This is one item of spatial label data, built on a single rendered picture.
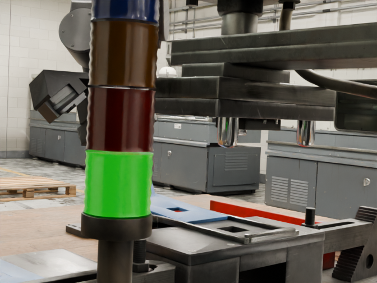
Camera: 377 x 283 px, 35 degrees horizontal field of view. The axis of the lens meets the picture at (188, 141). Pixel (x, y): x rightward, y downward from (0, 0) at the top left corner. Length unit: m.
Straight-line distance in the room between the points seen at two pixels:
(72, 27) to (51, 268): 0.29
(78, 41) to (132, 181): 0.44
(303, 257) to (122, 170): 0.36
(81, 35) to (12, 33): 11.47
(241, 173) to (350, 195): 2.27
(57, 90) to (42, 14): 11.76
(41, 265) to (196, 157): 6.98
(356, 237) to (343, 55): 0.35
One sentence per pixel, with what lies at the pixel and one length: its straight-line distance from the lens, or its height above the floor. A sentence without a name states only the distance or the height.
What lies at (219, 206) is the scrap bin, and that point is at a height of 0.95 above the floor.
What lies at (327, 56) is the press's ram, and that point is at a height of 1.16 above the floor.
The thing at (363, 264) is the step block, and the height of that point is 0.92.
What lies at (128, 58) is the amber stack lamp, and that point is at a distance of 0.32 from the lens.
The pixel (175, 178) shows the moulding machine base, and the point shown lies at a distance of 8.02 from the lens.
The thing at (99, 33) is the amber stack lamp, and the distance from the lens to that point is 0.32.
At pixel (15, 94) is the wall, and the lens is 12.17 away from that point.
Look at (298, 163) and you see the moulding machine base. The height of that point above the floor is 0.60.
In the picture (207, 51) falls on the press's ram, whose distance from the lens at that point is 0.59.
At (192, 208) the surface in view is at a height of 0.99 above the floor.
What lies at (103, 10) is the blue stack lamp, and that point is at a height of 1.16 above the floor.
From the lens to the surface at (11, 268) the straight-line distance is 0.70.
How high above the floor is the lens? 1.11
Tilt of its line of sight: 3 degrees down
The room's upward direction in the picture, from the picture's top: 3 degrees clockwise
